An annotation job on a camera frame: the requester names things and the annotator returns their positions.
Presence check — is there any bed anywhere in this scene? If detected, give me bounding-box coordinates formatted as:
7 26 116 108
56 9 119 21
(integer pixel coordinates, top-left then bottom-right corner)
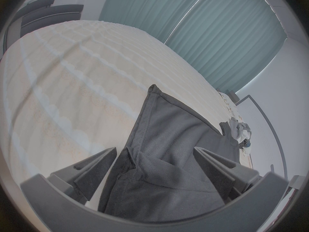
0 20 289 212

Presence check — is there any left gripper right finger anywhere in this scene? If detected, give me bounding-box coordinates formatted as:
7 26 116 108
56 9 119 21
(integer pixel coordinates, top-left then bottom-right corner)
193 146 261 204

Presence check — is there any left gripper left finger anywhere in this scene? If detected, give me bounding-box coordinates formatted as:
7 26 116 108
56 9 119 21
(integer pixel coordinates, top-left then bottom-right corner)
49 147 118 205

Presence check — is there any pile of clothes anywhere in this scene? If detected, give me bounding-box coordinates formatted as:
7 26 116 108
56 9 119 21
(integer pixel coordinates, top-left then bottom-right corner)
228 117 253 154

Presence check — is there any white printed pillow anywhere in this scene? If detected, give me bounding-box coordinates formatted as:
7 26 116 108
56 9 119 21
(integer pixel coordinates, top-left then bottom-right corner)
218 91 243 120

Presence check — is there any blue-green curtain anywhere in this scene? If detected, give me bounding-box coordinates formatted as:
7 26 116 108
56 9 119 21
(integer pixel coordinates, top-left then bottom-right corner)
164 0 288 95
98 0 215 44

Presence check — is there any black T-shirt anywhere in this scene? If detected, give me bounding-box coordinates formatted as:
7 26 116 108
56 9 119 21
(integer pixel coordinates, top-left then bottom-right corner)
98 84 240 223

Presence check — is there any grey bedside table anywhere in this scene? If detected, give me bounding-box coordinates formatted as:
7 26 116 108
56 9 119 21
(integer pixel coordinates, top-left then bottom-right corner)
226 90 239 102

